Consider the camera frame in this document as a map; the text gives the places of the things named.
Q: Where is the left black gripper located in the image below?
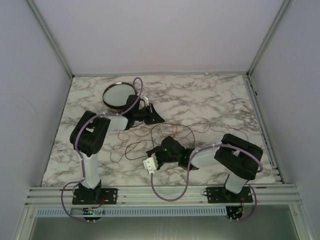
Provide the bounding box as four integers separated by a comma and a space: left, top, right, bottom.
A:
133, 103, 166, 126

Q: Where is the red wire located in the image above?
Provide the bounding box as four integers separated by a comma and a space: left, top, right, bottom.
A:
117, 122, 198, 151

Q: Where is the yellow wire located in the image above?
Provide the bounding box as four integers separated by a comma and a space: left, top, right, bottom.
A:
117, 124, 196, 156

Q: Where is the purple wire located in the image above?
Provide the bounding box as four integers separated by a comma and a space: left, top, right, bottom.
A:
109, 121, 250, 163

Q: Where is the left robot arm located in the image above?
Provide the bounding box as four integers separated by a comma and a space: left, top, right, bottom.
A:
69, 94, 165, 204

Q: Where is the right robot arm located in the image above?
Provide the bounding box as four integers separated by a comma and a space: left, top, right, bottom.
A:
143, 133, 264, 203

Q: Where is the round brown rimmed plate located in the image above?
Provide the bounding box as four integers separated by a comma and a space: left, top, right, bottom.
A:
102, 82, 138, 110

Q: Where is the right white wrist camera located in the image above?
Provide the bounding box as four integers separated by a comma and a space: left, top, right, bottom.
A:
142, 155, 159, 175

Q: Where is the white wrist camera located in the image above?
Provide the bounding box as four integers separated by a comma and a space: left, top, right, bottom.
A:
140, 93, 150, 107
142, 155, 159, 175

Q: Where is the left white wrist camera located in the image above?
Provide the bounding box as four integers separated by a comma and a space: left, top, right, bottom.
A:
140, 93, 150, 107

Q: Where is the grey slotted cable duct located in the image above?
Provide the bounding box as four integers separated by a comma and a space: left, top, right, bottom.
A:
35, 206, 227, 218

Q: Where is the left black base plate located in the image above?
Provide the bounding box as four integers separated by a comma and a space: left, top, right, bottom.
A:
72, 187, 118, 205

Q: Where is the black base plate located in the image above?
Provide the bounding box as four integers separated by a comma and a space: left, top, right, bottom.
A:
203, 186, 253, 204
72, 187, 118, 205

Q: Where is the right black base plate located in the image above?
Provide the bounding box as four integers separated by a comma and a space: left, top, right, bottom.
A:
203, 186, 253, 204

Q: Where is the aluminium front rail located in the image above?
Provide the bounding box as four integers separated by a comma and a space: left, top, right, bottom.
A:
24, 184, 302, 207

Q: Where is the left aluminium corner post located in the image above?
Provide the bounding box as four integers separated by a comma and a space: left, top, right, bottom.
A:
25, 0, 74, 80

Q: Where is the aluminium corner post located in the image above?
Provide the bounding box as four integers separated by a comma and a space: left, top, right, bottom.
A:
25, 0, 74, 80
246, 0, 294, 79

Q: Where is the right aluminium corner post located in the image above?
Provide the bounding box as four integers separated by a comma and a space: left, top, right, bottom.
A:
246, 0, 294, 79

